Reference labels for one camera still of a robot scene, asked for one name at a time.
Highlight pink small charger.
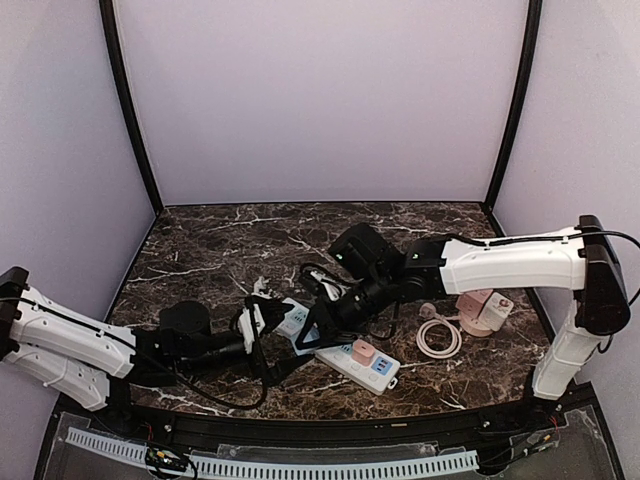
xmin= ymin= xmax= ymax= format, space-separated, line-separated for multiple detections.
xmin=351 ymin=339 xmax=376 ymax=367

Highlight white multicolour power strip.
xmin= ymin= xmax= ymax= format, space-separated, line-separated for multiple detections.
xmin=275 ymin=298 xmax=400 ymax=395

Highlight pink cube socket adapter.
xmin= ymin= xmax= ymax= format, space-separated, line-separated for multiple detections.
xmin=456 ymin=289 xmax=493 ymax=318

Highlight white cube socket adapter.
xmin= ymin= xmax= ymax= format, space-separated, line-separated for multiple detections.
xmin=477 ymin=292 xmax=514 ymax=332

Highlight blue small charger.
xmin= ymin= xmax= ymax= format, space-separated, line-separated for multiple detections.
xmin=290 ymin=327 xmax=319 ymax=356

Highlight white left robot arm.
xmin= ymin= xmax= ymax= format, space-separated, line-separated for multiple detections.
xmin=1 ymin=266 xmax=313 ymax=412

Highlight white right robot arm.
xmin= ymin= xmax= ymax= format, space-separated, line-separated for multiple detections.
xmin=296 ymin=215 xmax=633 ymax=401

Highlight pink round socket hub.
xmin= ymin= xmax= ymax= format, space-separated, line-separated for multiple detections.
xmin=459 ymin=314 xmax=494 ymax=338

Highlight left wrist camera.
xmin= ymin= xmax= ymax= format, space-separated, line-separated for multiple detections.
xmin=230 ymin=295 xmax=293 ymax=354

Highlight white slotted cable duct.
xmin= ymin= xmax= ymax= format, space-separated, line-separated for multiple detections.
xmin=65 ymin=427 xmax=479 ymax=479

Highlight black front table rail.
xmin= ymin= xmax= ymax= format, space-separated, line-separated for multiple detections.
xmin=34 ymin=383 xmax=626 ymax=479

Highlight black right corner post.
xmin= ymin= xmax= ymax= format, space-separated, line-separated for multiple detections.
xmin=482 ymin=0 xmax=543 ymax=216

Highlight black corner post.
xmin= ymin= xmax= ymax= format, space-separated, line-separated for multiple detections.
xmin=98 ymin=0 xmax=164 ymax=217
xmin=482 ymin=0 xmax=543 ymax=216

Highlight black left corner post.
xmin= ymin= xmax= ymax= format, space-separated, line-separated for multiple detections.
xmin=98 ymin=0 xmax=164 ymax=217

